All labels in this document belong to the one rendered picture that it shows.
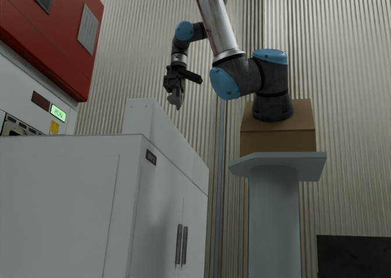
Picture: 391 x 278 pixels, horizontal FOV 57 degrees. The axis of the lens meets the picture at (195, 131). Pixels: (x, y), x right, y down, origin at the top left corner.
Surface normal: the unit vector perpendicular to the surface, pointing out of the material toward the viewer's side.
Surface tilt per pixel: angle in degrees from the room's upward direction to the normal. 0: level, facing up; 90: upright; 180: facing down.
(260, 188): 90
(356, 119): 90
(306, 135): 90
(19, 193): 90
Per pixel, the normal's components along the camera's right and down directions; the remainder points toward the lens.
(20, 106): 0.97, -0.02
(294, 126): -0.15, -0.88
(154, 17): -0.23, -0.35
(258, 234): -0.73, -0.28
